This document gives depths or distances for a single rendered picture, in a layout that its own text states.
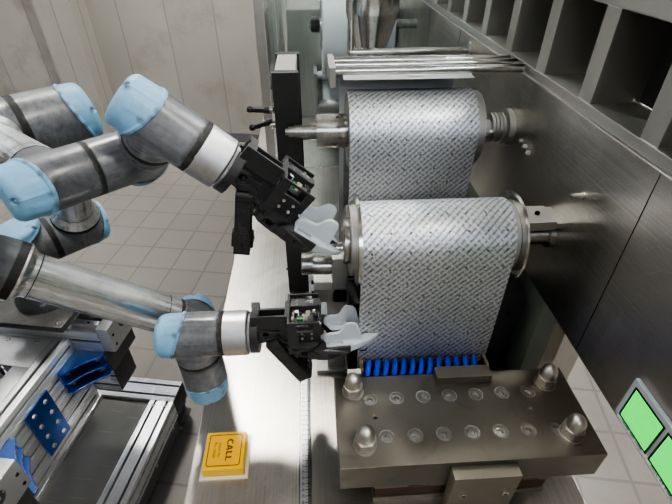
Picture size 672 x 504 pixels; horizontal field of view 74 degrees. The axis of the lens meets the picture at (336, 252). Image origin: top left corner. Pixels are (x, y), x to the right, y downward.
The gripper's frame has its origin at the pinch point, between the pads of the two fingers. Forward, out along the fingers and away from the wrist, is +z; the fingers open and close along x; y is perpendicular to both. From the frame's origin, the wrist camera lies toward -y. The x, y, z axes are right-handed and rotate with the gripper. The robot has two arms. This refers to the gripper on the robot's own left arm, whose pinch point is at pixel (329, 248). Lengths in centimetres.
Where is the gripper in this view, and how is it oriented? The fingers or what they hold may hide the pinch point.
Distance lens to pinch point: 70.3
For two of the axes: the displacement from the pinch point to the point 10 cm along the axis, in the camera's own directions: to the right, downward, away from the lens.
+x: -0.6, -6.0, 8.0
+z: 7.6, 4.9, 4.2
